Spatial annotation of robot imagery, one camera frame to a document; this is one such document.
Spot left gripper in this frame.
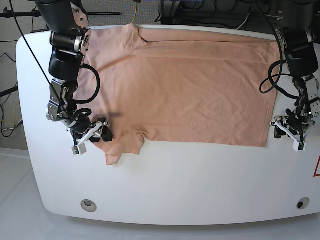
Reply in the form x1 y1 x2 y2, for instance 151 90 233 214
270 109 315 143

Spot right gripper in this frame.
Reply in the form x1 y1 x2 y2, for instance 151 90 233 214
66 117 113 146

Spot peach pink T-shirt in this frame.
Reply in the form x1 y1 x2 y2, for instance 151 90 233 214
85 24 279 165

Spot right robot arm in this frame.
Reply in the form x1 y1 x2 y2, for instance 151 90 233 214
35 0 113 151

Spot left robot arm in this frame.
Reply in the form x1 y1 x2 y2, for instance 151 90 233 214
260 0 320 152

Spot red triangle warning sticker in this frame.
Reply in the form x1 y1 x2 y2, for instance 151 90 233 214
313 157 320 177

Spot black tripod stand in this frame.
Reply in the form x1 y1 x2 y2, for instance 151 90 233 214
0 0 121 36

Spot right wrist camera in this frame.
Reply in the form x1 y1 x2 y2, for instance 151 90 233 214
71 144 87 155

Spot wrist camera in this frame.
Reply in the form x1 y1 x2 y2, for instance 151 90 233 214
71 144 87 155
293 140 307 152

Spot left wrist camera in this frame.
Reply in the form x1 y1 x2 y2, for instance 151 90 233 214
293 140 307 152

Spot left table cable grommet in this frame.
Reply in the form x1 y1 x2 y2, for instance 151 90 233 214
80 199 97 213

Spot table cable grommet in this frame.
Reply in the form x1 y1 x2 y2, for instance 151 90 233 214
80 199 97 213
296 197 310 210

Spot right table cable grommet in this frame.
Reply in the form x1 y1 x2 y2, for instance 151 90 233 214
296 197 310 210

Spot black floor cables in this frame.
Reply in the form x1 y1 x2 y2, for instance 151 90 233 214
0 52 21 138

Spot black equipment frame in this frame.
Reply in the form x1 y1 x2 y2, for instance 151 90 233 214
157 0 320 42

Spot white cable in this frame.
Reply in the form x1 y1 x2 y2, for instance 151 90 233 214
234 11 251 30

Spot yellow cable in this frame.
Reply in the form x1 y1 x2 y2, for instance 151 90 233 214
129 2 139 26

